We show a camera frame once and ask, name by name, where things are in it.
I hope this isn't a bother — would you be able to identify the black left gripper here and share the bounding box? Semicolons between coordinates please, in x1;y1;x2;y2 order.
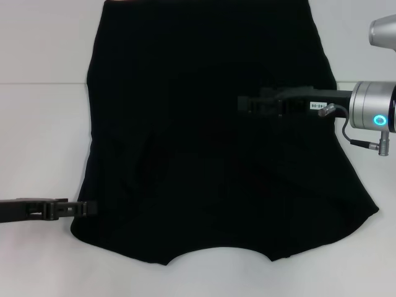
0;197;99;225

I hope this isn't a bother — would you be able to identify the right arm cable with plugs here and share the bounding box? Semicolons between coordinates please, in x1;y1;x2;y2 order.
317;103;391;158

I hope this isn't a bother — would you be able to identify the black t-shirt with FREE print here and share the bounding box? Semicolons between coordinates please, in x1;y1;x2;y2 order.
70;0;380;267

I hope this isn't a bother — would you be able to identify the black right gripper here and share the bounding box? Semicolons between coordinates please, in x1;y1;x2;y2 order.
237;87;354;119

